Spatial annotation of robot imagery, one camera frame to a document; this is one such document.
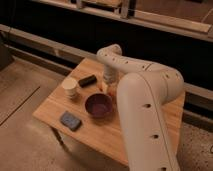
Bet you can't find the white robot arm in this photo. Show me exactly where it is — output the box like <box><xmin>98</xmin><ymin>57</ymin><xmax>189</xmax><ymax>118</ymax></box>
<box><xmin>97</xmin><ymin>44</ymin><xmax>184</xmax><ymax>171</ymax></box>

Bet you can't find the wooden table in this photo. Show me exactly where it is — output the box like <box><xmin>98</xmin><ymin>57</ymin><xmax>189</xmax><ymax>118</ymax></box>
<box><xmin>32</xmin><ymin>57</ymin><xmax>186</xmax><ymax>168</ymax></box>

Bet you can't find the dark red ceramic bowl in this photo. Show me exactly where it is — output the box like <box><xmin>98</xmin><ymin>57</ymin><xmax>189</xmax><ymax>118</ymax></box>
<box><xmin>85</xmin><ymin>93</ymin><xmax>113</xmax><ymax>118</ymax></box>

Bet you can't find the white paper cup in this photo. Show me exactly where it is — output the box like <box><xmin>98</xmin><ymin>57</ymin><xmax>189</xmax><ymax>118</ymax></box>
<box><xmin>61</xmin><ymin>77</ymin><xmax>78</xmax><ymax>99</ymax></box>

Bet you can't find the small black block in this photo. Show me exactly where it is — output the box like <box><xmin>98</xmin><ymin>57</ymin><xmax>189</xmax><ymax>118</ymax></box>
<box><xmin>78</xmin><ymin>75</ymin><xmax>97</xmax><ymax>88</ymax></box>

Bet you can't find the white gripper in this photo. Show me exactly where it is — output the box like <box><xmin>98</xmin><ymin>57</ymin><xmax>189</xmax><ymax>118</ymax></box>
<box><xmin>101</xmin><ymin>65</ymin><xmax>118</xmax><ymax>94</ymax></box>

